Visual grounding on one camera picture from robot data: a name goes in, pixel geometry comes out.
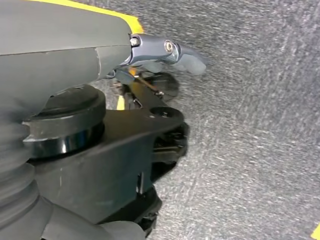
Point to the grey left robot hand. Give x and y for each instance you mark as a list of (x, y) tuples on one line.
[(62, 49)]

